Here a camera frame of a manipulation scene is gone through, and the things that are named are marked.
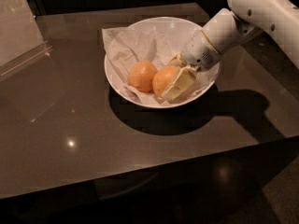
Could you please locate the white paper towel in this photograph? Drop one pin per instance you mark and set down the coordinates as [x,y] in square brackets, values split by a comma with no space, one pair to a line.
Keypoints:
[130,47]

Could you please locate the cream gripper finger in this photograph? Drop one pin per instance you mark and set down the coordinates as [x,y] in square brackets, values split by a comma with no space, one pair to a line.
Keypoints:
[182,79]
[177,60]

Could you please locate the orange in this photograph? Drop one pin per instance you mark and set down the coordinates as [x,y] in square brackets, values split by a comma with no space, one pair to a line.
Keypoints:
[162,79]
[141,75]

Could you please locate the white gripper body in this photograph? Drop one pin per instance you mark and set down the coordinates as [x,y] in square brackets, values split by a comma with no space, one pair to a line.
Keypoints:
[198,55]

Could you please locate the clear acrylic sign stand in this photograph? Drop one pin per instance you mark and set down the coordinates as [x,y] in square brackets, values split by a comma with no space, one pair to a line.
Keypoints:
[21,41]

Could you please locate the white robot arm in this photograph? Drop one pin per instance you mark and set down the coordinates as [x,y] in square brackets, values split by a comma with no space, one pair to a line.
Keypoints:
[231,26]

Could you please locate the white ceramic bowl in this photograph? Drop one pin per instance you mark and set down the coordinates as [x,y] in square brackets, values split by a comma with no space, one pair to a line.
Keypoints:
[155,28]

